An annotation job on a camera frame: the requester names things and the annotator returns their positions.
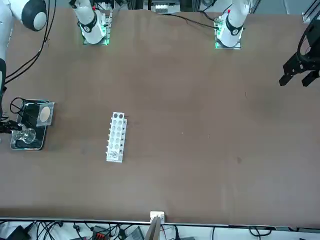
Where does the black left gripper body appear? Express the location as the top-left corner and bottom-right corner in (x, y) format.
(301, 19), (320, 62)

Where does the black wire tripod stand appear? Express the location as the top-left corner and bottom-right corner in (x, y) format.
(9, 96), (30, 127)

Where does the steel tray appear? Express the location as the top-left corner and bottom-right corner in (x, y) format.
(9, 99), (55, 151)

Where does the aluminium corner profile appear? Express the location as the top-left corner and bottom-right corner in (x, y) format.
(301, 0), (320, 24)

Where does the black power adapter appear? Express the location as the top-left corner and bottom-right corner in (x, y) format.
(6, 225), (31, 240)

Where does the white test tube rack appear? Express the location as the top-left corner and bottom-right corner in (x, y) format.
(105, 111), (128, 165)

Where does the black device with red stripes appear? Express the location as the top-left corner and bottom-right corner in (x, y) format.
(91, 225), (111, 240)

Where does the grey metal box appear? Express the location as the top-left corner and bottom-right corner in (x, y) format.
(126, 226), (146, 240)

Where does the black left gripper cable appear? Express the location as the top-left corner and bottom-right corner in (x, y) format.
(297, 22), (313, 60)

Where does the wire gauze with ceramic disc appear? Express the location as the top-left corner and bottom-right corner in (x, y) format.
(35, 101), (56, 128)

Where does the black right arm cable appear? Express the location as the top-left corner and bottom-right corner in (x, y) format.
(3, 0), (58, 85)

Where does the black cable across table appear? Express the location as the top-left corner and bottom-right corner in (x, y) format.
(159, 13), (221, 30)

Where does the aluminium camera post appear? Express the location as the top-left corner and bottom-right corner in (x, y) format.
(146, 211), (166, 240)

